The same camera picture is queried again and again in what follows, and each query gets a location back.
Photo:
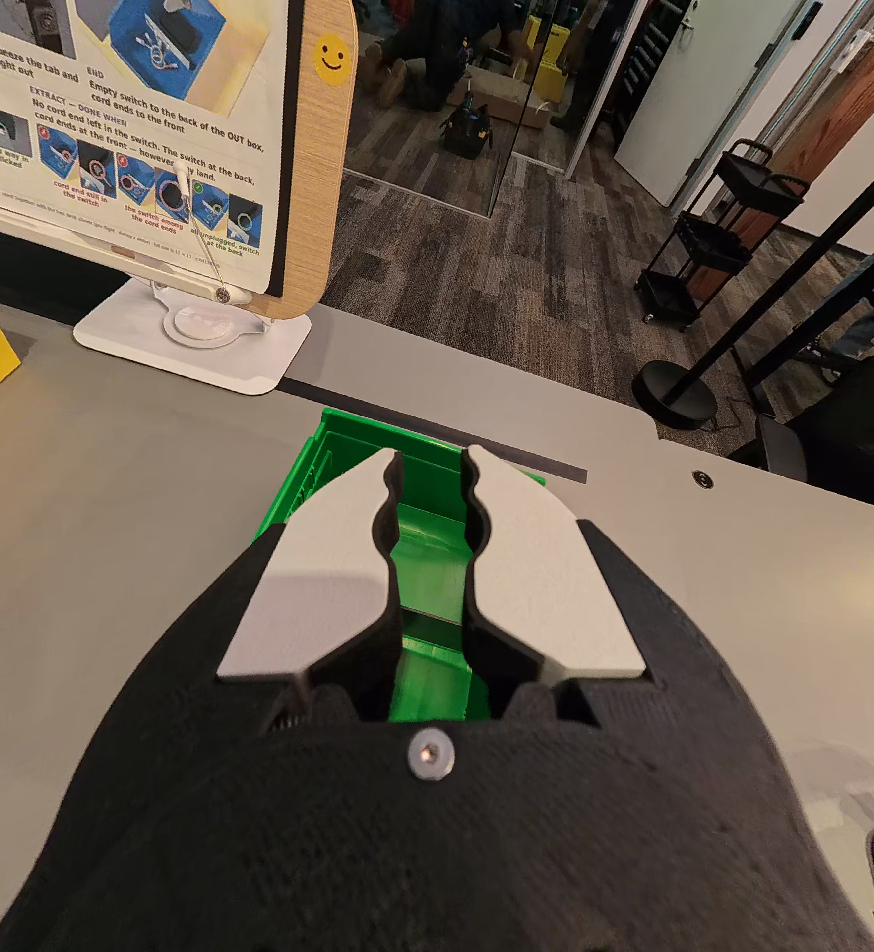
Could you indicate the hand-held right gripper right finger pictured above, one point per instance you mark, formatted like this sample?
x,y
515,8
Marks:
x,y
548,587

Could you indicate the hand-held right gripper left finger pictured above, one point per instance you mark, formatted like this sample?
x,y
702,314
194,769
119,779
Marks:
x,y
318,595

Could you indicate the green plastic bin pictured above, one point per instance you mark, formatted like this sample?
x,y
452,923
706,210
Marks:
x,y
429,535

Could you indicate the round metal table grommet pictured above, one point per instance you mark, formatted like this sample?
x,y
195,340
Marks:
x,y
703,480

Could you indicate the black pole stand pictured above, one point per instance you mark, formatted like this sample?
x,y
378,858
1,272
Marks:
x,y
675,390

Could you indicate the black utility cart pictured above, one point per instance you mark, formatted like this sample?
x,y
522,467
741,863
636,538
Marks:
x,y
712,245

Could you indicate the wooden sign board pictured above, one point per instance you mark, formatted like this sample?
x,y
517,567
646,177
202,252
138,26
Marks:
x,y
325,186

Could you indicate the black tool bag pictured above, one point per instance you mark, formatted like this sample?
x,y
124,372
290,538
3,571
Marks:
x,y
467,130

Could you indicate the cardboard box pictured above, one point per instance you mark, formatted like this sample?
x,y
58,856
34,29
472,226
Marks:
x,y
511,100

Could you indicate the printed instruction poster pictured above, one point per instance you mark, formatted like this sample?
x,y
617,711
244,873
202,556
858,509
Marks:
x,y
147,126

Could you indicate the white door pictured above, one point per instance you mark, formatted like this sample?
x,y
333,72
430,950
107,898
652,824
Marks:
x,y
697,97

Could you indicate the yellow plastic container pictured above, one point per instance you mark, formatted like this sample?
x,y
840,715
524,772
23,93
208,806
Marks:
x,y
548,52

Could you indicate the yellow smiley sticker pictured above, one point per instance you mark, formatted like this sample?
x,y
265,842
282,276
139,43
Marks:
x,y
332,59

